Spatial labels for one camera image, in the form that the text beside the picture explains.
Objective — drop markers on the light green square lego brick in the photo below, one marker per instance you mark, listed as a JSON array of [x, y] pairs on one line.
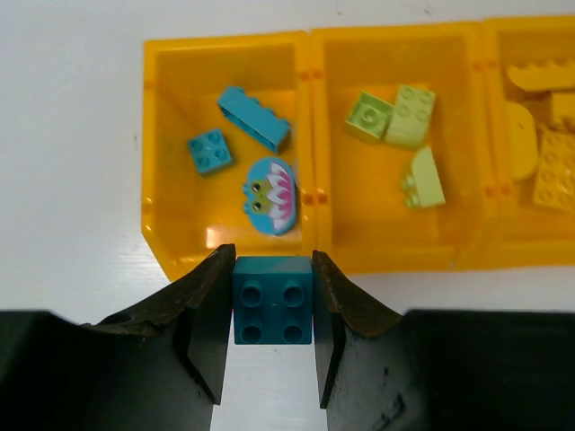
[[369, 118]]

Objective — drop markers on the yellow four-compartment bin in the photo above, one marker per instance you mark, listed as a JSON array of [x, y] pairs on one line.
[[445, 146]]

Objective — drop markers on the light green sloped lego brick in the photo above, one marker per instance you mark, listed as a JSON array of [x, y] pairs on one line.
[[421, 184]]

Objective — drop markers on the long teal lego brick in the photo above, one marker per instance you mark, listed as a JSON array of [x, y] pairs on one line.
[[257, 121]]

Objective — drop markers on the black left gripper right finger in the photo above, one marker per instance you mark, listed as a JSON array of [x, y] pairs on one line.
[[437, 369]]

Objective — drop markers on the teal oval lego brick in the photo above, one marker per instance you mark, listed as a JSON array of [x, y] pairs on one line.
[[271, 196]]

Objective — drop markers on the yellow oval lego brick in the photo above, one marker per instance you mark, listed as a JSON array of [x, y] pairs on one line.
[[523, 144]]

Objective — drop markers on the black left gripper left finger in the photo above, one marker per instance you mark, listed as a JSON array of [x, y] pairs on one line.
[[157, 365]]

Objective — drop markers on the teal square lego brick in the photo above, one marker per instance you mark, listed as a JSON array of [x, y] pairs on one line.
[[210, 152], [273, 300]]

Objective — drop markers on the small yellow square lego brick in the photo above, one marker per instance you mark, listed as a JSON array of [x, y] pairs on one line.
[[561, 115]]

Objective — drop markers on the light green rectangular lego brick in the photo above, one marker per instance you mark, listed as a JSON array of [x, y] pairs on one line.
[[411, 117]]

